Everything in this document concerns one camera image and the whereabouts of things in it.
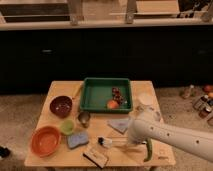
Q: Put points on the grey folded cloth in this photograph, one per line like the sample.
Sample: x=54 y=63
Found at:
x=120 y=125

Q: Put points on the orange bowl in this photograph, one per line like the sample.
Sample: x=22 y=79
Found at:
x=45 y=141

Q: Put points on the small green cup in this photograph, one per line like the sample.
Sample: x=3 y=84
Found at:
x=67 y=127

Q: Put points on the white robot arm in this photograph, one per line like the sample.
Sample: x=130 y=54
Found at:
x=147 y=124

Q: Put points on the dark grapes bunch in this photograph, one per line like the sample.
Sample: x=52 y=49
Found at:
x=117 y=96

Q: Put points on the black object on floor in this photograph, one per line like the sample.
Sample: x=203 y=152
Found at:
x=4 y=152

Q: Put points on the wooden block brush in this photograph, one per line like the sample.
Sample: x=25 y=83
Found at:
x=95 y=156

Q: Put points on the bottle on floor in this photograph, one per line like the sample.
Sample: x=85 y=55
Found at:
x=187 y=92

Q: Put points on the orange fruit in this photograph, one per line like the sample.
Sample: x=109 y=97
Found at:
x=112 y=104

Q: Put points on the purple bowl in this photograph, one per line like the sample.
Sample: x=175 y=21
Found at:
x=61 y=106

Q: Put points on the small metal cup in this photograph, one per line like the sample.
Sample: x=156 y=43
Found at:
x=84 y=118

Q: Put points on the green plastic tray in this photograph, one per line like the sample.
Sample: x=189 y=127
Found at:
x=96 y=92

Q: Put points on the blue sponge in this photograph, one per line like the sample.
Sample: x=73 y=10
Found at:
x=77 y=139

